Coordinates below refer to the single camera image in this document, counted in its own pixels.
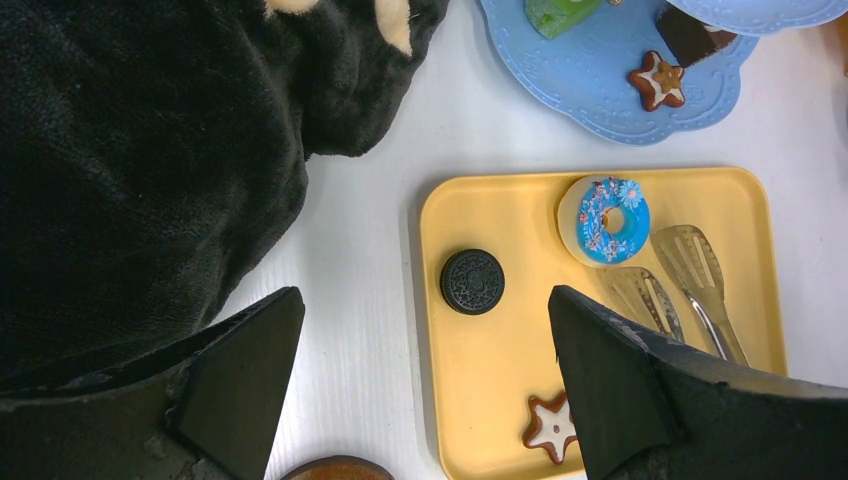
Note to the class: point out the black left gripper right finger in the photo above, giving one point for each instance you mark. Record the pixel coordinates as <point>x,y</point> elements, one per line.
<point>646,406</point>

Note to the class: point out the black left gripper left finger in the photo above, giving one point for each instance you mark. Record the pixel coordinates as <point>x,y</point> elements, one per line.
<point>205,407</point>

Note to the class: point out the metal serving tongs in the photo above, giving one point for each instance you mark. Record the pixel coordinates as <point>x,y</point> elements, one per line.
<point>687,257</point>

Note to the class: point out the blue frosted donut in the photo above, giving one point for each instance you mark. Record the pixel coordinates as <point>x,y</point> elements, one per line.
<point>604,220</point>

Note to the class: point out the black sandwich cookie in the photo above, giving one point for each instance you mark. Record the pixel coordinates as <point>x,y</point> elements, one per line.
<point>472,281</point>

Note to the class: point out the star cookie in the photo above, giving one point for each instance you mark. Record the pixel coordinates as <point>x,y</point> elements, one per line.
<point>658,82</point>
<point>551,426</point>

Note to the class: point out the chocolate swirl roll cake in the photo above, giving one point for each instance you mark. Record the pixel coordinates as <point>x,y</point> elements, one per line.
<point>690,40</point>

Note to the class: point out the green swirl roll cake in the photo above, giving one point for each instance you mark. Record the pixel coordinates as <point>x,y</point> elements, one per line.
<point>551,18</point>

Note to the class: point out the brown round coaster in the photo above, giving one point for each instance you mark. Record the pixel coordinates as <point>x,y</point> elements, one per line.
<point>339,467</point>

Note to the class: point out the yellow serving tray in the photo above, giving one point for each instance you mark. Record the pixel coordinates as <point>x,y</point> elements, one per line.
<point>485,367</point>

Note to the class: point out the black floral plush pillow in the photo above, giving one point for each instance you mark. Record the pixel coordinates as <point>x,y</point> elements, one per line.
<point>152,152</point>

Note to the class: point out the blue three-tier cake stand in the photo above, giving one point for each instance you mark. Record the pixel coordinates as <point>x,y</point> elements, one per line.
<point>582,73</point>

